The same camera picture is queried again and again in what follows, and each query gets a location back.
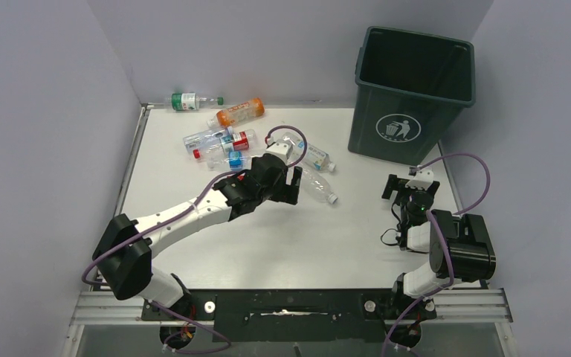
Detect crushed clear unlabelled bottle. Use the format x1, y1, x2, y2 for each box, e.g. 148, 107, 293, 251
301, 168, 338, 205

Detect clear bottle blue white label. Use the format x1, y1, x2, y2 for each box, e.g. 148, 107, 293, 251
206, 151, 253, 172

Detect clear bottle blue stripe label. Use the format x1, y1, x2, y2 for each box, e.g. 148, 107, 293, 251
282, 132, 336, 173

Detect bottle red blue label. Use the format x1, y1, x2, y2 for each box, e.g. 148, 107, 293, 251
192, 129, 257, 160

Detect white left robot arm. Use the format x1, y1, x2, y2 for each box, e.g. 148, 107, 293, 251
92, 153, 303, 307

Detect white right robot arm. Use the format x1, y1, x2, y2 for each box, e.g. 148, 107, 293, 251
381, 170, 497, 318

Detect dark green trash bin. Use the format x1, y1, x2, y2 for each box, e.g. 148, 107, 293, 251
348, 26, 476, 165

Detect clear bottle blue cap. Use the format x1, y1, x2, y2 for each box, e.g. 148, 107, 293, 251
183, 126, 234, 153

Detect orange drink bottle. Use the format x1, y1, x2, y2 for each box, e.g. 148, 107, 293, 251
207, 97, 265, 129

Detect clear bottle green cap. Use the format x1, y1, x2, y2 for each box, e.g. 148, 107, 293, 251
164, 92, 225, 112

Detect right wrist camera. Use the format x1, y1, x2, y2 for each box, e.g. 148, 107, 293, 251
405, 167, 434, 190

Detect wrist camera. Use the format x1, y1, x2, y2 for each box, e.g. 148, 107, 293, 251
265, 141, 293, 164
405, 167, 434, 190

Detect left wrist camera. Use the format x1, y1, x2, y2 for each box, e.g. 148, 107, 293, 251
265, 141, 293, 164

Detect aluminium table frame rail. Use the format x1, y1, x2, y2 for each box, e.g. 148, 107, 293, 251
63, 288, 517, 356

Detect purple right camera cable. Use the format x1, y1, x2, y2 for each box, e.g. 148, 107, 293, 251
380, 152, 492, 357

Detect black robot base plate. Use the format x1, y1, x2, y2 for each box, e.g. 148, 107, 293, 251
140, 288, 439, 346

